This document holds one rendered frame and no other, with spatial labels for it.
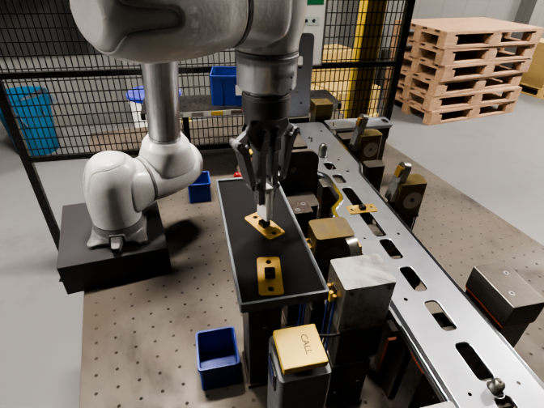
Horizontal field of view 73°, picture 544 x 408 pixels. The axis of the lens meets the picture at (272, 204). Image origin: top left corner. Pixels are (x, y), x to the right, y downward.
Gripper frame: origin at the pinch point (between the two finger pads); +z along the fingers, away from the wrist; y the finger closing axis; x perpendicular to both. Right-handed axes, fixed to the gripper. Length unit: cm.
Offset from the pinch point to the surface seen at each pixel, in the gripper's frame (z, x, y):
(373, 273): 10.5, -17.9, 11.5
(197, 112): 19, 96, 36
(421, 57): 54, 201, 376
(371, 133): 17, 34, 75
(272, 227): 5.2, -1.7, 0.5
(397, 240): 21.5, -7.9, 35.9
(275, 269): 5.2, -10.8, -5.9
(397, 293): 21.5, -18.8, 21.4
